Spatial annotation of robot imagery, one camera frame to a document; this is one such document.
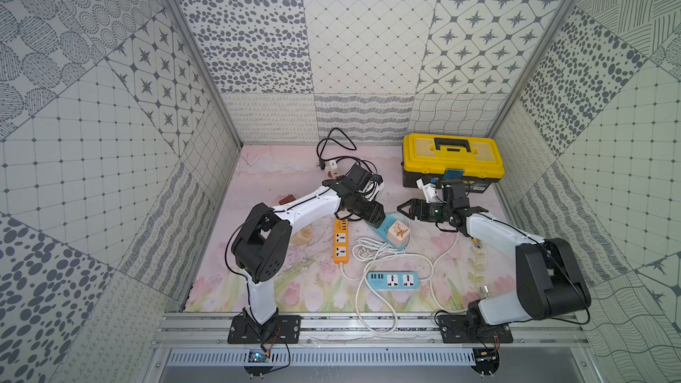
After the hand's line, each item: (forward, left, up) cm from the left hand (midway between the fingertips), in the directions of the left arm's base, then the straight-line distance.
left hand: (379, 208), depth 87 cm
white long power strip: (+19, +18, -3) cm, 27 cm away
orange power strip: (-8, +13, -9) cm, 18 cm away
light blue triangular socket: (-5, -2, -4) cm, 7 cm away
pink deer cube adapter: (-9, -5, 0) cm, 10 cm away
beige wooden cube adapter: (-8, +26, -6) cm, 28 cm away
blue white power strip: (-21, -4, -8) cm, 23 cm away
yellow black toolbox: (+18, -34, +6) cm, 39 cm away
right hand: (0, -9, -3) cm, 9 cm away
